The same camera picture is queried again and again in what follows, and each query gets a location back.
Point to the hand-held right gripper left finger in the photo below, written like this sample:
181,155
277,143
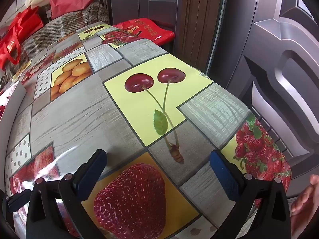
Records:
91,176

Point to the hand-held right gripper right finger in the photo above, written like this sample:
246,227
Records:
224,176

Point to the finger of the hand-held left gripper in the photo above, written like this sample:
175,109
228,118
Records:
18,200

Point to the white cardboard box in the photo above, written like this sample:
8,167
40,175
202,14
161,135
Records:
10,104

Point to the person's right hand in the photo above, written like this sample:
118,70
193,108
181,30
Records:
302,199

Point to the fruit print tablecloth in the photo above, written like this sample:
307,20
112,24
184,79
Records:
74,119

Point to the grey panelled door leaf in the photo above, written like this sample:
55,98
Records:
139,0
274,54

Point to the plaid sofa cover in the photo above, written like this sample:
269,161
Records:
74,20

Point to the red printed flat bag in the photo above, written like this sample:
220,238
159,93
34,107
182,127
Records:
149,29

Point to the brown wooden door frame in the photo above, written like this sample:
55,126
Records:
197,29

